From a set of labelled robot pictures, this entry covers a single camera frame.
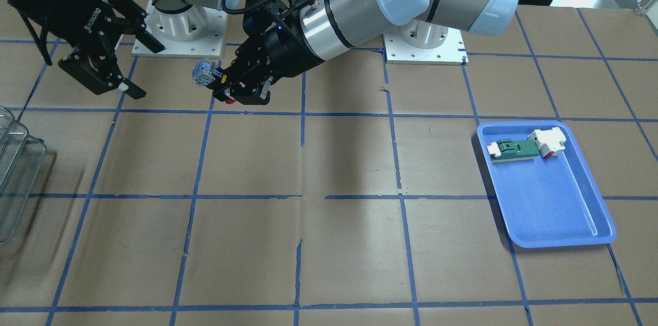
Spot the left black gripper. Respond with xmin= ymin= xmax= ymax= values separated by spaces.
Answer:
xmin=208 ymin=0 xmax=324 ymax=105

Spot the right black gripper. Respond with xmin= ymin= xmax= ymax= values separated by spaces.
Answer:
xmin=8 ymin=0 xmax=166 ymax=99

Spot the red emergency stop button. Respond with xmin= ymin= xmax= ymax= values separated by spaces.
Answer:
xmin=191 ymin=59 xmax=235 ymax=105

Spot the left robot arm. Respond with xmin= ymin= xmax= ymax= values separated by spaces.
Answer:
xmin=194 ymin=0 xmax=519 ymax=105

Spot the green terminal block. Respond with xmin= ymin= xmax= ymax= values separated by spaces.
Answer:
xmin=486 ymin=139 xmax=540 ymax=162

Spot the white circuit breaker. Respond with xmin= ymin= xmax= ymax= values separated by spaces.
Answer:
xmin=528 ymin=127 xmax=566 ymax=159

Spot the blue plastic tray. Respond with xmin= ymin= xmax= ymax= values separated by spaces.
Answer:
xmin=477 ymin=120 xmax=617 ymax=248

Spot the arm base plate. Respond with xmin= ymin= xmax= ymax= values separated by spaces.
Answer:
xmin=383 ymin=28 xmax=469 ymax=65
xmin=132 ymin=0 xmax=227 ymax=59

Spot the wire mesh shelf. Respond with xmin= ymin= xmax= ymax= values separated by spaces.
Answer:
xmin=1 ymin=106 xmax=47 ymax=244

